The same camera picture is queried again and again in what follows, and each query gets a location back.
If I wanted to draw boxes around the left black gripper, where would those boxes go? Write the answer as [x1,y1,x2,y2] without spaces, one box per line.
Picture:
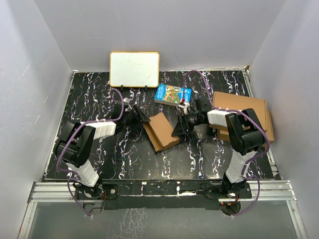
[122,106,150,131]

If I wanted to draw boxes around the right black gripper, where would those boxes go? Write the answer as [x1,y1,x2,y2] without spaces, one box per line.
[172,112,202,136]

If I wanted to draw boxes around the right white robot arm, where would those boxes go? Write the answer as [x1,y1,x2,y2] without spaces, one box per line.
[171,98,269,198]

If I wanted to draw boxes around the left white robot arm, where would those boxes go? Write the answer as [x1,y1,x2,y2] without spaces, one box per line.
[54,103,151,199]

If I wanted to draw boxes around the blue illustrated book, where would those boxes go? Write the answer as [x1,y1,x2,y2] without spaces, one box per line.
[154,84,192,107]

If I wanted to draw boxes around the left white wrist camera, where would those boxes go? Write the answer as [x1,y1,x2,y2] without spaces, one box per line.
[123,97,132,112]

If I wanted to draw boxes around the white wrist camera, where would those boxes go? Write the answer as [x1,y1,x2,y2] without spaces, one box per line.
[123,97,132,112]
[177,99,190,115]

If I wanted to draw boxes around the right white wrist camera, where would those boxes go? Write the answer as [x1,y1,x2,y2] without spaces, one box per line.
[177,99,190,115]

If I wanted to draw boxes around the white board with wooden frame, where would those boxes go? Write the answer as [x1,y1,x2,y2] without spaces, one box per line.
[109,51,160,88]

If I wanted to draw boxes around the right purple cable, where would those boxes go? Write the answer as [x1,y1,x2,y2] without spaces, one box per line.
[183,70,272,216]

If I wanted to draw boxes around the aluminium frame rail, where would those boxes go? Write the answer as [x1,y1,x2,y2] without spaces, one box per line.
[18,180,307,239]

